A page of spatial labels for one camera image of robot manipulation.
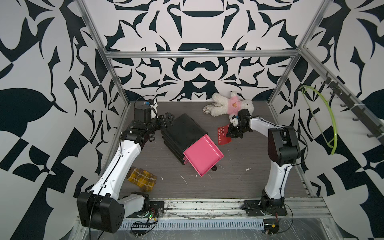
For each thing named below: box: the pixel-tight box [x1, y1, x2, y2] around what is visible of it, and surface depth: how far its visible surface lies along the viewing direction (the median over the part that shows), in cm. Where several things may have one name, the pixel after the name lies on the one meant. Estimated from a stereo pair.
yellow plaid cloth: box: [127, 166, 158, 192], surface depth 85 cm
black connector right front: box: [263, 219, 280, 235], surface depth 73 cm
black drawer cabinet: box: [160, 113, 209, 165], surface depth 85 cm
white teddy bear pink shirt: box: [202, 91, 255, 117], surface depth 111 cm
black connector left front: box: [131, 217, 158, 237], surface depth 72 cm
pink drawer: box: [183, 134, 224, 178], surface depth 82 cm
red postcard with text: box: [217, 124, 232, 145], surface depth 101 cm
